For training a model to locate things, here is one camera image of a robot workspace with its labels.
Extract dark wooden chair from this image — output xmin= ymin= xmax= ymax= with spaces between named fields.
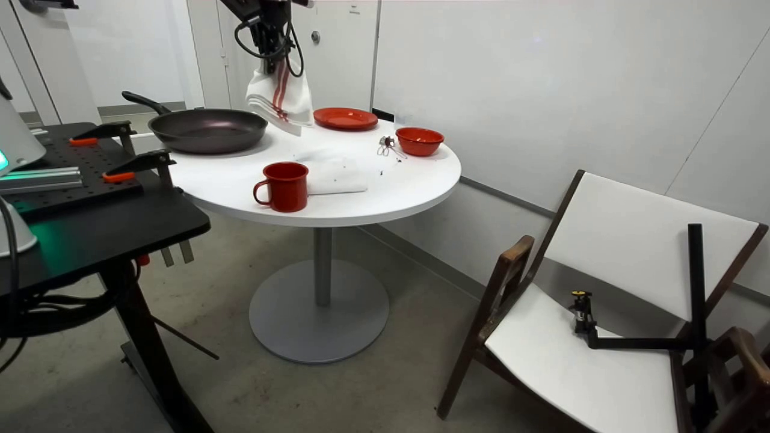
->
xmin=677 ymin=323 xmax=770 ymax=433

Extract white towel with red stripes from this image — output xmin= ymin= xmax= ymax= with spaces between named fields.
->
xmin=243 ymin=60 xmax=314 ymax=139

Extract black frying pan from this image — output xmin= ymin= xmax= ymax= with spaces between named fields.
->
xmin=121 ymin=90 xmax=269 ymax=156

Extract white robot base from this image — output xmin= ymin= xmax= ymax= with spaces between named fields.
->
xmin=0 ymin=94 xmax=47 ymax=176

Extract black clamp with orange handle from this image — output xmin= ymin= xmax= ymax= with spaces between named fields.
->
xmin=67 ymin=121 xmax=139 ymax=158
xmin=100 ymin=146 xmax=177 ymax=192

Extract red enamel mug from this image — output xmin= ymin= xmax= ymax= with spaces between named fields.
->
xmin=251 ymin=162 xmax=311 ymax=213

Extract red plate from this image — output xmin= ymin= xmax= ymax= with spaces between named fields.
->
xmin=311 ymin=105 xmax=379 ymax=135

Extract black desk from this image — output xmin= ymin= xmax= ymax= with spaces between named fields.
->
xmin=0 ymin=118 xmax=221 ymax=433

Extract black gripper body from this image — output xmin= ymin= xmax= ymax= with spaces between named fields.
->
xmin=248 ymin=0 xmax=293 ymax=54

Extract wooden chair with white panels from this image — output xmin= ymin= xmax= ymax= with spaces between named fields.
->
xmin=435 ymin=167 xmax=770 ymax=433

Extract silver aluminium rail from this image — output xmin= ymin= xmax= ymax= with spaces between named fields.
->
xmin=0 ymin=163 xmax=86 ymax=197

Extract black mounted device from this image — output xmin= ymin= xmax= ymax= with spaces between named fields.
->
xmin=19 ymin=0 xmax=81 ymax=14

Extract white rounded object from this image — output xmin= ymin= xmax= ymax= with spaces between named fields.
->
xmin=0 ymin=195 xmax=38 ymax=260

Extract black metal stand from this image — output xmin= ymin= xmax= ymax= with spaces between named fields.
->
xmin=571 ymin=221 xmax=713 ymax=433

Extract black desk cable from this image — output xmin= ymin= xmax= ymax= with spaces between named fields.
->
xmin=0 ymin=195 xmax=116 ymax=376

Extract grey table pedestal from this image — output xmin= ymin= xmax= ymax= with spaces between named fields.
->
xmin=248 ymin=227 xmax=391 ymax=367

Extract metal paper clips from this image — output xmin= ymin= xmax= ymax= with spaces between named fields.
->
xmin=375 ymin=133 xmax=405 ymax=163

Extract red bowl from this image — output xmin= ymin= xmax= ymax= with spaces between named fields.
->
xmin=395 ymin=124 xmax=446 ymax=158

